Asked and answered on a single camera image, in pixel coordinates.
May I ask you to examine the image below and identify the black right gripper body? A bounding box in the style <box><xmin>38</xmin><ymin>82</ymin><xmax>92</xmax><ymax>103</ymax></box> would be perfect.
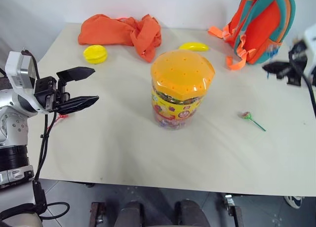
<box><xmin>288</xmin><ymin>38</ymin><xmax>309</xmax><ymax>86</ymax></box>

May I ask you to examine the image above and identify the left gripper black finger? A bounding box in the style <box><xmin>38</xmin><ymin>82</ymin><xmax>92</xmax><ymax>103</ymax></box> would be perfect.
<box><xmin>54</xmin><ymin>95</ymin><xmax>100</xmax><ymax>115</ymax></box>
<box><xmin>56</xmin><ymin>66</ymin><xmax>96</xmax><ymax>89</ymax></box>

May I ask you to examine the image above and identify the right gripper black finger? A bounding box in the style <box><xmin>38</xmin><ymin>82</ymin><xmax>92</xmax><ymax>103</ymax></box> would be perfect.
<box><xmin>262</xmin><ymin>61</ymin><xmax>293</xmax><ymax>80</ymax></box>

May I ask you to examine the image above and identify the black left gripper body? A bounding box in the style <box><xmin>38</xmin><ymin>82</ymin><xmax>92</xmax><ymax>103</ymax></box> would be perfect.
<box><xmin>34</xmin><ymin>76</ymin><xmax>72</xmax><ymax>113</ymax></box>

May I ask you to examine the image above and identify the orange perforated jar lid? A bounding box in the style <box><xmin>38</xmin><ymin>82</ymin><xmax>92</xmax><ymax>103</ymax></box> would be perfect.
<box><xmin>150</xmin><ymin>49</ymin><xmax>216</xmax><ymax>100</ymax></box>

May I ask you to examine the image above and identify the clear plastic lollipop jar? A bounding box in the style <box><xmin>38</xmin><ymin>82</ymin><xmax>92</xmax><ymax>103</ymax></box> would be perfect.
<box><xmin>151</xmin><ymin>87</ymin><xmax>205</xmax><ymax>131</ymax></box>

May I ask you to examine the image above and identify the red wrapped lollipop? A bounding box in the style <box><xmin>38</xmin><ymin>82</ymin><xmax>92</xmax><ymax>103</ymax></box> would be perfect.
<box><xmin>54</xmin><ymin>113</ymin><xmax>70</xmax><ymax>124</ymax></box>

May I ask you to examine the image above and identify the yellow toy starfruit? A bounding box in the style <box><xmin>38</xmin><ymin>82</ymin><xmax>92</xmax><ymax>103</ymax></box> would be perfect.
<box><xmin>83</xmin><ymin>44</ymin><xmax>110</xmax><ymax>65</ymax></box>

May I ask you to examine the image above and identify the orange and teal backpack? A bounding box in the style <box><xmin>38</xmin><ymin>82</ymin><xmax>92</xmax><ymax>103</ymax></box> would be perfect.
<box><xmin>207</xmin><ymin>0</ymin><xmax>297</xmax><ymax>72</ymax></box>

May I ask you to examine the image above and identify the orange cloth bag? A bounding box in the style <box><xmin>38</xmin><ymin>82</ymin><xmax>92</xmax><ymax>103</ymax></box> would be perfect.
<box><xmin>78</xmin><ymin>13</ymin><xmax>163</xmax><ymax>63</ymax></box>

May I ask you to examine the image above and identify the green-stick wrapped lollipop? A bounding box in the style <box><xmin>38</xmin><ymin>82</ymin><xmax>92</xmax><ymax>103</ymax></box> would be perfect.
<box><xmin>238</xmin><ymin>111</ymin><xmax>267</xmax><ymax>132</ymax></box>

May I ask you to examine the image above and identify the yellow toy banana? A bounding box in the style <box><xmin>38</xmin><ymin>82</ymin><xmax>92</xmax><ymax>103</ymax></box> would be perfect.
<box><xmin>178</xmin><ymin>41</ymin><xmax>210</xmax><ymax>52</ymax></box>

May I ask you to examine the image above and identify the rusty metal table leg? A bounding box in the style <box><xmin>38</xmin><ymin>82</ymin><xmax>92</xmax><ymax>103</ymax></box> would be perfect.
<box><xmin>89</xmin><ymin>201</ymin><xmax>105</xmax><ymax>227</ymax></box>

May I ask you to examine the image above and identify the dark rounded shape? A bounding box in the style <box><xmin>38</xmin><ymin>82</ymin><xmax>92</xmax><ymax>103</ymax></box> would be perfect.
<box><xmin>174</xmin><ymin>199</ymin><xmax>211</xmax><ymax>227</ymax></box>
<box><xmin>119</xmin><ymin>199</ymin><xmax>150</xmax><ymax>227</ymax></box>

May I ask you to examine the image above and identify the white and blue shoe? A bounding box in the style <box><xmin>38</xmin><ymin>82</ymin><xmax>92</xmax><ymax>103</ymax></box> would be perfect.
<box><xmin>283</xmin><ymin>195</ymin><xmax>303</xmax><ymax>209</ymax></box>

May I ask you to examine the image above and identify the metal table leg with caster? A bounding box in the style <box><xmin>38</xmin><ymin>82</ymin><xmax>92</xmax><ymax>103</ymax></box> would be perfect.
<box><xmin>223</xmin><ymin>193</ymin><xmax>245</xmax><ymax>227</ymax></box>

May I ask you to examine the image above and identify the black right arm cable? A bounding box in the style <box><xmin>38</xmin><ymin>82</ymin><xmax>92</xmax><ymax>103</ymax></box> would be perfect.
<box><xmin>288</xmin><ymin>48</ymin><xmax>316</xmax><ymax>120</ymax></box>

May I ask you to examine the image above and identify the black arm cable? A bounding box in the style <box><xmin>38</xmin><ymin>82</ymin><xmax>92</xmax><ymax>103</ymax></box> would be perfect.
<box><xmin>288</xmin><ymin>48</ymin><xmax>316</xmax><ymax>120</ymax></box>
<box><xmin>32</xmin><ymin>110</ymin><xmax>70</xmax><ymax>221</ymax></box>

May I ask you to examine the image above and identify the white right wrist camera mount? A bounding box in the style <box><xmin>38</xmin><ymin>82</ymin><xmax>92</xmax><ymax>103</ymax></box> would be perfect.
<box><xmin>303</xmin><ymin>24</ymin><xmax>316</xmax><ymax>55</ymax></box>

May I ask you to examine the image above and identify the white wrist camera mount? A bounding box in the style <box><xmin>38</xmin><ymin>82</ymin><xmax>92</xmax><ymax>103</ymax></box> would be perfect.
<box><xmin>4</xmin><ymin>50</ymin><xmax>41</xmax><ymax>113</ymax></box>
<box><xmin>303</xmin><ymin>24</ymin><xmax>316</xmax><ymax>55</ymax></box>

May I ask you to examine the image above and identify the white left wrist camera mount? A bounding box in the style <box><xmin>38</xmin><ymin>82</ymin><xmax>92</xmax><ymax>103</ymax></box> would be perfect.
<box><xmin>4</xmin><ymin>50</ymin><xmax>41</xmax><ymax>113</ymax></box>

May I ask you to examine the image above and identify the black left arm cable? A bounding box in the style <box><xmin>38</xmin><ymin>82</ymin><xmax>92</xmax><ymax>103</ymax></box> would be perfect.
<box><xmin>32</xmin><ymin>110</ymin><xmax>70</xmax><ymax>221</ymax></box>

